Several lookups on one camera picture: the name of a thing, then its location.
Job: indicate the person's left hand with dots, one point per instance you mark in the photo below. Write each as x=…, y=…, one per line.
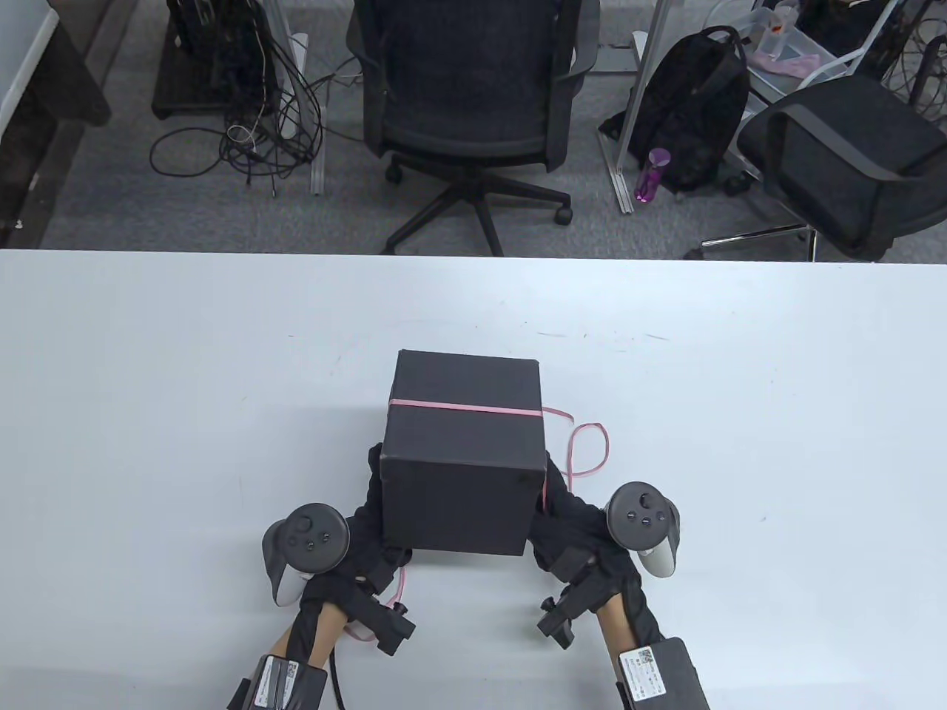
x=362, y=547

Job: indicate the person's right hand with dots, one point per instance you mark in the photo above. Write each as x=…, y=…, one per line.
x=577, y=532

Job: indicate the black cardboard box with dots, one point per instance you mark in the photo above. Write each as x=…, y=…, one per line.
x=466, y=436

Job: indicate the pink ribbon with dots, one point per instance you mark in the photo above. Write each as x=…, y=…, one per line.
x=459, y=405

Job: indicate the black right forearm pack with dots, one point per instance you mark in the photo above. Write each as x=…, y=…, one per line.
x=666, y=677

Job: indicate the black left forearm pack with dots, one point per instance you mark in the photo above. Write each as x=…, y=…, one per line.
x=285, y=684

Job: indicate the person's right forearm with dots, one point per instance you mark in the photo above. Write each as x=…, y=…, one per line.
x=614, y=625

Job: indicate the person's left forearm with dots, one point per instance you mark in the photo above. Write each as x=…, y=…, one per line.
x=325, y=629

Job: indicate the grey left hand controller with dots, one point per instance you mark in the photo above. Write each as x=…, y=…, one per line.
x=314, y=536

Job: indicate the grey hand controller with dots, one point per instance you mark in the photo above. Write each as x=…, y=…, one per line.
x=640, y=518
x=314, y=536

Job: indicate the grey right hand controller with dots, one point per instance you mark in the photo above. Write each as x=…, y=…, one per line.
x=640, y=518

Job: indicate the white metal desk leg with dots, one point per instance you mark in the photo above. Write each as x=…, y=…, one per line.
x=624, y=192
x=318, y=177

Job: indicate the purple water bottle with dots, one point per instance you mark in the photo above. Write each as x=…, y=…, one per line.
x=651, y=177

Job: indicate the black backpack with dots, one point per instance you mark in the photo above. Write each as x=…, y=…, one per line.
x=688, y=96

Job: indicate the black mesh office chair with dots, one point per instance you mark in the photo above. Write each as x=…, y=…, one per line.
x=466, y=74

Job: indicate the black chair with grey armrest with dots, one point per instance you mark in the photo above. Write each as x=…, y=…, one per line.
x=851, y=148

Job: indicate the white power strip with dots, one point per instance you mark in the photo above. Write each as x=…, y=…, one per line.
x=298, y=52

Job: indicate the pink cloth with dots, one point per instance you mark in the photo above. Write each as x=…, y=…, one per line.
x=788, y=65

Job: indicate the black computer tower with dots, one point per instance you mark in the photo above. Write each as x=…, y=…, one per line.
x=200, y=44

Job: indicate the clear small bottle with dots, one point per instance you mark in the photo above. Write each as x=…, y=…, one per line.
x=780, y=37

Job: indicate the white desk with dark side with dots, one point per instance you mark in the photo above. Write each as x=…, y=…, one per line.
x=22, y=59

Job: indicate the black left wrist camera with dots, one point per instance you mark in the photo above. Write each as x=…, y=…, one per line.
x=392, y=629

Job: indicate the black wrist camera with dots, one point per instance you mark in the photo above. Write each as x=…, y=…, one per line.
x=392, y=629
x=558, y=629

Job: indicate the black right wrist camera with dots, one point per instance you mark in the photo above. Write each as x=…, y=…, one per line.
x=558, y=629

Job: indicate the white frame storage rack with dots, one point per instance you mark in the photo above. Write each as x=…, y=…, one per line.
x=836, y=68

